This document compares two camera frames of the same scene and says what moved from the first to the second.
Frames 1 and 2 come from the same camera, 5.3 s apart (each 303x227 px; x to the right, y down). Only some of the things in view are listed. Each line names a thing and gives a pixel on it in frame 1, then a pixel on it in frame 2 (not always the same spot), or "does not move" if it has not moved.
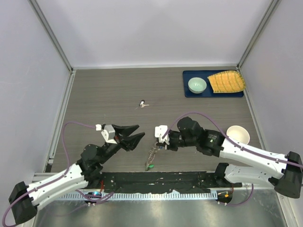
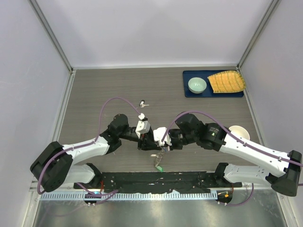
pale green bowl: (197, 85) does not move
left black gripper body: (119, 139) → (142, 141)
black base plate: (160, 182) does not move
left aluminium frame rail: (50, 33) does not move
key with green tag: (151, 166) → (159, 168)
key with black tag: (142, 104) does not move
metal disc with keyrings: (151, 155) → (158, 158)
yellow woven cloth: (227, 82) does not move
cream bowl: (239, 133) does not move
